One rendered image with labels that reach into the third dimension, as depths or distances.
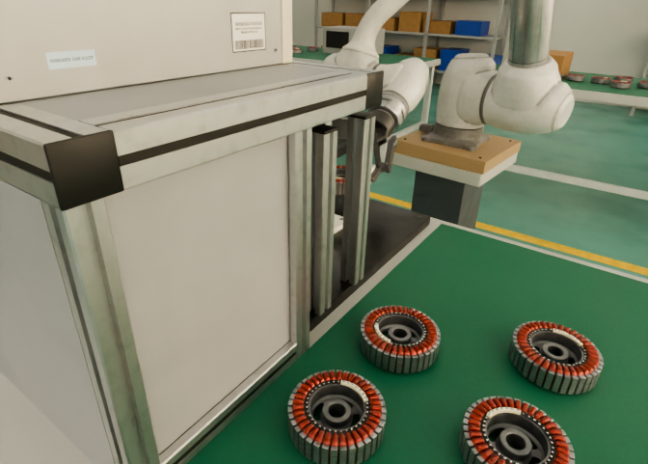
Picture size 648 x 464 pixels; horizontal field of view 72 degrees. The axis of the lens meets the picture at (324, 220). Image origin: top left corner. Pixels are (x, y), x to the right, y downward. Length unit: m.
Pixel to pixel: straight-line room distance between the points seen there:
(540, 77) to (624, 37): 5.95
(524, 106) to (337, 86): 0.89
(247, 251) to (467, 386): 0.34
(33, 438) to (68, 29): 0.44
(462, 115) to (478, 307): 0.80
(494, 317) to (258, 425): 0.41
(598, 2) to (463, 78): 5.90
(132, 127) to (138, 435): 0.29
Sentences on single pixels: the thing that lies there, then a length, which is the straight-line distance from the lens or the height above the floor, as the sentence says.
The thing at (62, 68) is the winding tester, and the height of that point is 1.14.
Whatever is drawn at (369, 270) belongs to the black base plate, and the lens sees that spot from 0.81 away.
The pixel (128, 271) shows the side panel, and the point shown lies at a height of 1.00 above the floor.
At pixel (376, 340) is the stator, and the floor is 0.79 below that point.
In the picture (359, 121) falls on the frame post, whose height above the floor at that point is 1.05.
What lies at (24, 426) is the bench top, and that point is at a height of 0.75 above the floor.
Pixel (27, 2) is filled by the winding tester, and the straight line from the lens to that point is 0.47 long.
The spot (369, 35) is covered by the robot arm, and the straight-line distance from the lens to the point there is 1.26.
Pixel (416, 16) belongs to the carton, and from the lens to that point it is 7.39.
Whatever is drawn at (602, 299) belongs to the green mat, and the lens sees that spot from 0.91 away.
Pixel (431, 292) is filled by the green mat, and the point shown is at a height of 0.75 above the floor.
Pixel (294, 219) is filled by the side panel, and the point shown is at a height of 0.97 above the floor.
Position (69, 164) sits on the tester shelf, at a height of 1.10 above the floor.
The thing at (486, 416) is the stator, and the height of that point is 0.78.
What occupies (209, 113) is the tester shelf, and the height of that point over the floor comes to 1.11.
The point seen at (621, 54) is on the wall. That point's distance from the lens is 7.29.
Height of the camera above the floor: 1.20
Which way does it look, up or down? 26 degrees down
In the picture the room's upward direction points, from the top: 2 degrees clockwise
